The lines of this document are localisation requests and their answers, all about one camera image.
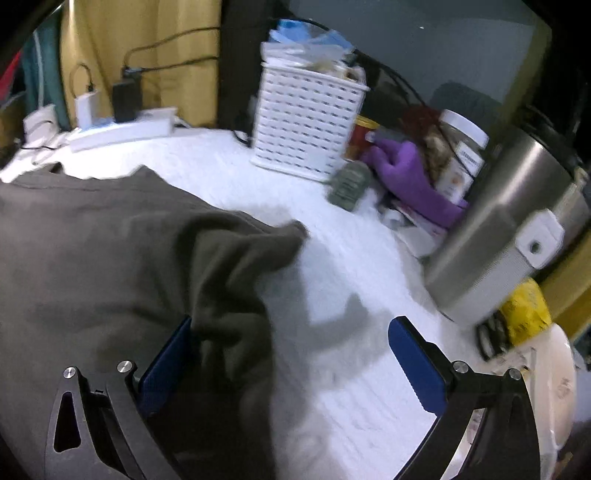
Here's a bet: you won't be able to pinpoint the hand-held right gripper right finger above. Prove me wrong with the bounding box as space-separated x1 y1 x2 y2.
388 316 541 480

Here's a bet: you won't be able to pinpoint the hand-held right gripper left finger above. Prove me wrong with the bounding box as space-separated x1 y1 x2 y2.
44 315 195 480

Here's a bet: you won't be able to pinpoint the grey-green t-shirt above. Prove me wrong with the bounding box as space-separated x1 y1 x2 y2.
0 166 310 480

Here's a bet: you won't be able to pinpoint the yellow packet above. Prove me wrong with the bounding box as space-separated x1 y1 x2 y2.
501 277 552 347

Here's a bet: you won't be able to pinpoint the white paper packets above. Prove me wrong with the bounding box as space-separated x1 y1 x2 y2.
379 198 451 259

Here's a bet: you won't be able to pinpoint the stainless steel tumbler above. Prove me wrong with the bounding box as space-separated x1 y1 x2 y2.
422 124 591 326

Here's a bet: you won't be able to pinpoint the purple glove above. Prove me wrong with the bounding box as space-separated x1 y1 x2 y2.
360 138 469 229

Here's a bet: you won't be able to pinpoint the jar with white lid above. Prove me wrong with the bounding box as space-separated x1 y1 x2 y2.
434 109 489 204

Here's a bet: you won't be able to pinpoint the red can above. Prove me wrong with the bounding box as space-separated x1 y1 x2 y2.
348 115 382 160

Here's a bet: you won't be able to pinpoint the white power strip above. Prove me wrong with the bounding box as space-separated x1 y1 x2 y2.
69 107 178 152

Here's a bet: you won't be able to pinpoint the white plastic basket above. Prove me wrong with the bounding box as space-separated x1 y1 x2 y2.
250 62 370 183

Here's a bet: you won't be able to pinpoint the white charger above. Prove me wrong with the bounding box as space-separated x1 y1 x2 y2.
74 91 100 130

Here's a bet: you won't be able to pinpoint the black charger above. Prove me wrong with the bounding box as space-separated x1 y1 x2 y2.
112 68 141 123

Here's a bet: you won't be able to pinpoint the teal curtain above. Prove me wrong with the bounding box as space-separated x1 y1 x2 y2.
21 18 63 116

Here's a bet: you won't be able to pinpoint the blue plastic packets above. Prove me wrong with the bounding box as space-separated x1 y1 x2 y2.
268 18 365 84

